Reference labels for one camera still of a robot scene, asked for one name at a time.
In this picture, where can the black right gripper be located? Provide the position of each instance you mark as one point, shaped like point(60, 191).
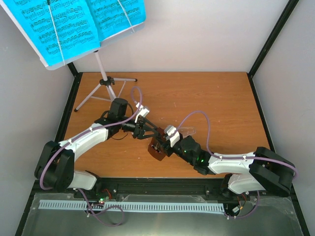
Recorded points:
point(165, 147)

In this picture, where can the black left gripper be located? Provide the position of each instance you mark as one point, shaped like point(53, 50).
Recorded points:
point(140, 132)

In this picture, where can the brown wooden metronome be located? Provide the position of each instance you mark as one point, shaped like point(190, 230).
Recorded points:
point(154, 148)

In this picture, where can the clear plastic metronome cover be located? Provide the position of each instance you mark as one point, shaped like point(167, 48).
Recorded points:
point(187, 131)

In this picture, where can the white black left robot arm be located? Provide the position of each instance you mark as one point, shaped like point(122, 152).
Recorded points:
point(55, 168)

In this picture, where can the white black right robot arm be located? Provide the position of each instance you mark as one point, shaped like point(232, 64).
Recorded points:
point(261, 170)

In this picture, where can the white tripod music stand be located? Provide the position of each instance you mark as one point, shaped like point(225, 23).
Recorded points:
point(106, 81)

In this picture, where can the blue sheet music book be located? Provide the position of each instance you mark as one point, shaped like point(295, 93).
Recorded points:
point(62, 31)

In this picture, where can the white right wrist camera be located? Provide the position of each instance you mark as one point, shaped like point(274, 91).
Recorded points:
point(172, 135)

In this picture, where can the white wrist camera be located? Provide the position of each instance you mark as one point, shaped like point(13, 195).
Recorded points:
point(143, 111)
point(172, 135)

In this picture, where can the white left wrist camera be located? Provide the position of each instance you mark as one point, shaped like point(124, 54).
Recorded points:
point(143, 111)

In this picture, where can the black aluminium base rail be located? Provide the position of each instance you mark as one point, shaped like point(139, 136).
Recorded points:
point(210, 189)

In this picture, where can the black frame post left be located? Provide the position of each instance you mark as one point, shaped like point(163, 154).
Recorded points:
point(60, 134)

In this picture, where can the black frame post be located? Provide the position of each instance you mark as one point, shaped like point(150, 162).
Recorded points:
point(60, 134)
point(280, 23)

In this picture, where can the light blue slotted cable duct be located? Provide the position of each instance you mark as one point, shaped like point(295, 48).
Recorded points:
point(146, 207)

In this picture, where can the black frame post right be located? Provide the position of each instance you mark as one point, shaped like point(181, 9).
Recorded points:
point(280, 23)

